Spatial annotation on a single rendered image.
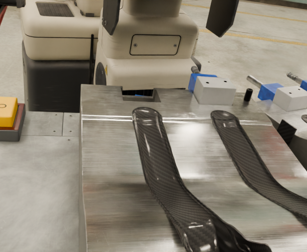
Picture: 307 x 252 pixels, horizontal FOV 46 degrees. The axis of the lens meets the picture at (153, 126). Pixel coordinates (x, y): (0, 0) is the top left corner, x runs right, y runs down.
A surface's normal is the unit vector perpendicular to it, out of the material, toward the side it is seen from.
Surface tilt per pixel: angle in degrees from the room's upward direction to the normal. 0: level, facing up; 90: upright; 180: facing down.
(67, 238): 0
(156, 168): 4
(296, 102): 90
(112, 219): 25
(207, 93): 90
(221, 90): 90
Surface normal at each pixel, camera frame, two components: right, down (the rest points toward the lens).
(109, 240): 0.11, -0.94
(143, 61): 0.19, -0.76
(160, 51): 0.33, 0.65
